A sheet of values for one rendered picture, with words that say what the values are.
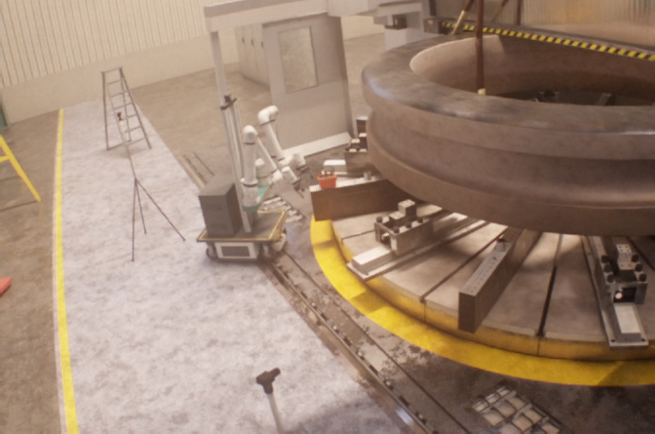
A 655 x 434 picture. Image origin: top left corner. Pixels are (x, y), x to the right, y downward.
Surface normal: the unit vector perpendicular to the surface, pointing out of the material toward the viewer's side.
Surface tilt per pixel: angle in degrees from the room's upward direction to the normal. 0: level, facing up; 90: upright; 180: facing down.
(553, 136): 90
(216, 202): 90
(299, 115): 90
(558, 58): 90
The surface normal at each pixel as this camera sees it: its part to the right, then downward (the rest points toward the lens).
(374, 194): 0.15, 0.38
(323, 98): 0.48, 0.30
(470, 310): -0.58, 0.39
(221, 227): -0.15, 0.41
